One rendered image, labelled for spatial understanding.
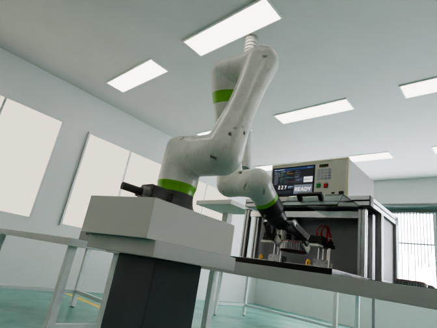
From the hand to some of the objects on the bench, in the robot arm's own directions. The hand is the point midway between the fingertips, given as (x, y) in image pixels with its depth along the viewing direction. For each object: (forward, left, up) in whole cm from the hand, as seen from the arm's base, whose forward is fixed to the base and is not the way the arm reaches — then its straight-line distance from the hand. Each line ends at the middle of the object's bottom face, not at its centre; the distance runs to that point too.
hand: (293, 246), depth 128 cm
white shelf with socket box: (+64, +107, -13) cm, 126 cm away
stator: (+38, -32, -7) cm, 50 cm away
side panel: (+55, -17, -8) cm, 58 cm away
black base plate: (+14, +13, -10) cm, 22 cm away
